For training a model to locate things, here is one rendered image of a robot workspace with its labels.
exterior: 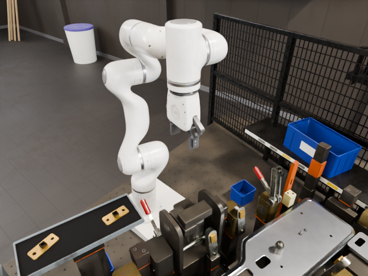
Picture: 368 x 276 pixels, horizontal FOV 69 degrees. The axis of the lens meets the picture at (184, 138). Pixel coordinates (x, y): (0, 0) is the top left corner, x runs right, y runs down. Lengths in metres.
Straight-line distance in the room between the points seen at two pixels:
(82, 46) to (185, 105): 5.40
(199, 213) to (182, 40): 0.54
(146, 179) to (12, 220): 1.73
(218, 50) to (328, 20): 2.91
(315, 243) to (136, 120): 0.82
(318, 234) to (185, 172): 0.90
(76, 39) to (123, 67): 4.96
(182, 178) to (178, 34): 1.23
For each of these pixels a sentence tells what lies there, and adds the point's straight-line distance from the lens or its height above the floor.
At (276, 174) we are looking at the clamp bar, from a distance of 1.08.
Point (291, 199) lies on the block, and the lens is 1.21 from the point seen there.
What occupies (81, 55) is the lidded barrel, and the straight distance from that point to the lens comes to 6.08.
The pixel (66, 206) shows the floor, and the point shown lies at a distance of 2.72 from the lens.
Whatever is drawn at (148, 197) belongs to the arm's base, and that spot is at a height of 0.90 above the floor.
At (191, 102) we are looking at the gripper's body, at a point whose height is 1.58.
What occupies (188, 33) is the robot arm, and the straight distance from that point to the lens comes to 0.62.
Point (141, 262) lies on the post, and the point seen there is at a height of 1.07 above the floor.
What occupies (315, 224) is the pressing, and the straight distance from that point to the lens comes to 1.23.
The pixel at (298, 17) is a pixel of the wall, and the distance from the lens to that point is 3.63.
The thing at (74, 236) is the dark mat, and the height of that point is 1.16.
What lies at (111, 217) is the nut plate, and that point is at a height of 1.16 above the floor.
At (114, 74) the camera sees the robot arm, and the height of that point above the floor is 1.52.
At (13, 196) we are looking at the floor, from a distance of 3.04.
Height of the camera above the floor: 1.88
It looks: 34 degrees down
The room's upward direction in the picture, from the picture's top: straight up
